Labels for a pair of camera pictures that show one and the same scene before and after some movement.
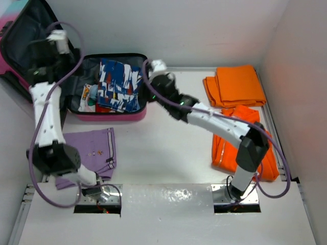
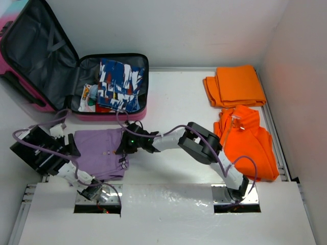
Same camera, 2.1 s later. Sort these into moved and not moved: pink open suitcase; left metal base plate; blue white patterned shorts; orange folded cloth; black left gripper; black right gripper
Moved: black right gripper; black left gripper
Not moved: orange folded cloth; left metal base plate; pink open suitcase; blue white patterned shorts
